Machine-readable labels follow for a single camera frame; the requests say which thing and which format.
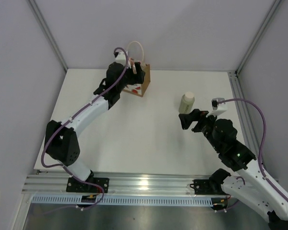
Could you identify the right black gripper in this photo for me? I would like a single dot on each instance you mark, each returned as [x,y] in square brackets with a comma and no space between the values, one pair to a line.
[196,115]

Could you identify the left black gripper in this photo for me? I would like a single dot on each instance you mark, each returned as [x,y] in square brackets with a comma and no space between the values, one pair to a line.
[136,79]

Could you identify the green bottle white cap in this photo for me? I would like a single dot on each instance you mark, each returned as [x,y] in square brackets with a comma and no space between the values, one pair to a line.
[186,103]

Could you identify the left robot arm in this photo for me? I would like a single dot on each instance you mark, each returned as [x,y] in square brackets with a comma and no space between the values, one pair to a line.
[61,138]

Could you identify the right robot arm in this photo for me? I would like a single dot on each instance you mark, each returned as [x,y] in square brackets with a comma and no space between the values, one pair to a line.
[265,197]

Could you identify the watermelon print canvas bag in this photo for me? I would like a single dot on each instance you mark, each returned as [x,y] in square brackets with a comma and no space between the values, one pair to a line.
[139,89]

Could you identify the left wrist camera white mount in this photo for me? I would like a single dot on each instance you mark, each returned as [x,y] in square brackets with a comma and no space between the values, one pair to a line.
[121,58]

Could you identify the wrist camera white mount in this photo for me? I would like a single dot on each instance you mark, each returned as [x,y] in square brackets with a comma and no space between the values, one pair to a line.
[121,58]
[219,107]

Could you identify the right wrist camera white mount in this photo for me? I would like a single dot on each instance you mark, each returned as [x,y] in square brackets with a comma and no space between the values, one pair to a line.
[219,107]

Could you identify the right side aluminium rail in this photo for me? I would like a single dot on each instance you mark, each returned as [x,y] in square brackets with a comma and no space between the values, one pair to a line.
[249,117]

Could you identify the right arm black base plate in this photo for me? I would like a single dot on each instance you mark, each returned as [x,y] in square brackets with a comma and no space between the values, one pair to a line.
[206,187]

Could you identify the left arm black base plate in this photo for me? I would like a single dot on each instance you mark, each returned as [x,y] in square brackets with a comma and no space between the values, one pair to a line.
[74,186]

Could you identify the left aluminium frame post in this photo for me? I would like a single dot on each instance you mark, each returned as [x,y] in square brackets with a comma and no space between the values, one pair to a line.
[47,32]

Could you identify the aluminium frame post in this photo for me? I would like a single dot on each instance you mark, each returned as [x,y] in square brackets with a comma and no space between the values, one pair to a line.
[47,32]
[268,18]

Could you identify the aluminium mounting rail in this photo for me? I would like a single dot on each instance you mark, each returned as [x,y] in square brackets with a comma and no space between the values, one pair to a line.
[128,184]

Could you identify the white slotted cable duct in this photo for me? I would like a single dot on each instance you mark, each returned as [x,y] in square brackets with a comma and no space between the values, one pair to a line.
[124,200]

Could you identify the right aluminium frame post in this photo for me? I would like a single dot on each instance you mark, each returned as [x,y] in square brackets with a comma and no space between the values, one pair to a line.
[268,18]

